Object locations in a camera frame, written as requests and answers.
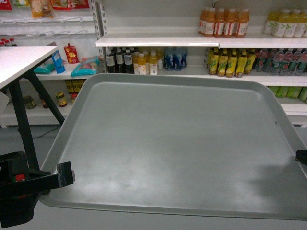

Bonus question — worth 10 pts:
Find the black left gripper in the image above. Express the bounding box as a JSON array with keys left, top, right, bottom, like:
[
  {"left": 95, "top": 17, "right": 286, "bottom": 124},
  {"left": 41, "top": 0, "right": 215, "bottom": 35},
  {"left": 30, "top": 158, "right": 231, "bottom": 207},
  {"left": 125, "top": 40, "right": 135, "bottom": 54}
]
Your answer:
[{"left": 0, "top": 151, "right": 75, "bottom": 228}]

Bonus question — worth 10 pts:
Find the yellow white drink bottle front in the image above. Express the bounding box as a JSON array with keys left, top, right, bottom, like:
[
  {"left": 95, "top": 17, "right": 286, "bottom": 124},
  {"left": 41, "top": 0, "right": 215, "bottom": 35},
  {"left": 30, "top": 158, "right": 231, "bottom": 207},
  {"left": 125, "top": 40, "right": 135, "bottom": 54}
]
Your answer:
[{"left": 138, "top": 53, "right": 147, "bottom": 75}]

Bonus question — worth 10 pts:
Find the yellow white drink bottle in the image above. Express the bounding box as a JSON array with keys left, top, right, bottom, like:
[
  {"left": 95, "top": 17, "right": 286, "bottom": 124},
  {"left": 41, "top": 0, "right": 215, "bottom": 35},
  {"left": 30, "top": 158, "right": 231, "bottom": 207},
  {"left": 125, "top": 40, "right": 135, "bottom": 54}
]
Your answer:
[
  {"left": 138, "top": 53, "right": 147, "bottom": 75},
  {"left": 149, "top": 52, "right": 158, "bottom": 75}
]

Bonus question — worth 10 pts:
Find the dark drink bottle white cap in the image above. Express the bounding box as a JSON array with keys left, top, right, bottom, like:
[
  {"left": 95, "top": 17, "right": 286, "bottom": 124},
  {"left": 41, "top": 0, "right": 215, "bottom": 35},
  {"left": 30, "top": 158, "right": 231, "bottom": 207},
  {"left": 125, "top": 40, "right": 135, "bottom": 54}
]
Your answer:
[{"left": 116, "top": 48, "right": 125, "bottom": 73}]

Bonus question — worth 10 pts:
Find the white checkout table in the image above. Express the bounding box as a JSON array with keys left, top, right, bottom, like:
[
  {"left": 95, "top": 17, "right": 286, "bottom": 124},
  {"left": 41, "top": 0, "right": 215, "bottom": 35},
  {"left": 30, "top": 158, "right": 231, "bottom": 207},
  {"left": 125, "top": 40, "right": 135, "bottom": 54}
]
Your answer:
[{"left": 0, "top": 46, "right": 64, "bottom": 170}]

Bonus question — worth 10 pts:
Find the white metal shelf unit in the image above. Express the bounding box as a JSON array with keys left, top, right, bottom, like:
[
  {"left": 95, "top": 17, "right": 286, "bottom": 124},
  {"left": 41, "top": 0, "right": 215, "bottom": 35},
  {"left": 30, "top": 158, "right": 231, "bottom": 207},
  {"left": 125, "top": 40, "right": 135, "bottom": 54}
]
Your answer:
[{"left": 0, "top": 0, "right": 307, "bottom": 127}]

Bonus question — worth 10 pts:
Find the yellow sauce jar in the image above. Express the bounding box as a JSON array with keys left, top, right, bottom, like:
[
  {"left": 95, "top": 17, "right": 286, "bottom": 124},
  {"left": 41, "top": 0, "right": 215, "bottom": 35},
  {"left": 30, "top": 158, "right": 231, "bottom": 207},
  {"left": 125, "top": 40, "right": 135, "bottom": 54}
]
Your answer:
[{"left": 56, "top": 92, "right": 67, "bottom": 107}]

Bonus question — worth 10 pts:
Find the yellow white drink bottle rear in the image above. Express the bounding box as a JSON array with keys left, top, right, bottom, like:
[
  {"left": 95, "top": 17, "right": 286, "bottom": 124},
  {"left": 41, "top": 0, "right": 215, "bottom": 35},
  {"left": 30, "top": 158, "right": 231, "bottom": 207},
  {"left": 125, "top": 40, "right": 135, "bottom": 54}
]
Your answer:
[{"left": 149, "top": 52, "right": 158, "bottom": 75}]

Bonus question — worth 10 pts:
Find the grey-silver rectangular tray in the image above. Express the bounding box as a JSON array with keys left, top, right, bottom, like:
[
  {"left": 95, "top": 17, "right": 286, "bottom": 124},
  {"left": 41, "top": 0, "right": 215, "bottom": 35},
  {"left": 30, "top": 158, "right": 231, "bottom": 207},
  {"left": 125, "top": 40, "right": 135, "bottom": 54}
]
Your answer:
[{"left": 40, "top": 74, "right": 307, "bottom": 220}]

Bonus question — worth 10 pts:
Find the blue snack bag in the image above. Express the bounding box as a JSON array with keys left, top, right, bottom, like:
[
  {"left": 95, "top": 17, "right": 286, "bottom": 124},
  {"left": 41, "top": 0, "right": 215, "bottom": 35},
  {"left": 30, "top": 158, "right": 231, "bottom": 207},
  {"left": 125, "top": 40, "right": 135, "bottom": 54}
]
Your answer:
[{"left": 52, "top": 50, "right": 65, "bottom": 74}]

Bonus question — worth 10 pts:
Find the red spout pouch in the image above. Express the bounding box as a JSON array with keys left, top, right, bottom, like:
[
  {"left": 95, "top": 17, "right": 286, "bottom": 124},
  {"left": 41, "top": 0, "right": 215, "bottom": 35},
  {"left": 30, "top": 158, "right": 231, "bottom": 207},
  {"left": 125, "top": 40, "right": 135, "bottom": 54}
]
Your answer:
[{"left": 64, "top": 43, "right": 79, "bottom": 64}]

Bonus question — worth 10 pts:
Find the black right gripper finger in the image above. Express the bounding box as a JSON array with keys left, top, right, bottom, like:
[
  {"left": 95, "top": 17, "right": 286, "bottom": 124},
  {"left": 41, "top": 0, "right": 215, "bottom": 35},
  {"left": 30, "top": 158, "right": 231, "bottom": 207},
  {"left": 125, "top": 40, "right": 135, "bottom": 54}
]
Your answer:
[{"left": 295, "top": 150, "right": 307, "bottom": 165}]

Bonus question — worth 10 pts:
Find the teal snack pack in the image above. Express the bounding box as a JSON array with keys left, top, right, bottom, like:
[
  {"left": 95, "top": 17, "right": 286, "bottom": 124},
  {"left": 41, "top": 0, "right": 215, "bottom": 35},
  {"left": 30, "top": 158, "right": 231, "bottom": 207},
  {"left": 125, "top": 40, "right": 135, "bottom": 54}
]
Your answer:
[{"left": 71, "top": 56, "right": 100, "bottom": 77}]

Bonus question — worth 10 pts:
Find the blue water bottle pack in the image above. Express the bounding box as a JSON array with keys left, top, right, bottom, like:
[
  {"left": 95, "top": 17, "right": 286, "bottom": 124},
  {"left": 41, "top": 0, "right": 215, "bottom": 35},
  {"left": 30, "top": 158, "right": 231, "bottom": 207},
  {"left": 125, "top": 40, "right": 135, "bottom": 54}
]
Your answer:
[{"left": 163, "top": 47, "right": 187, "bottom": 71}]

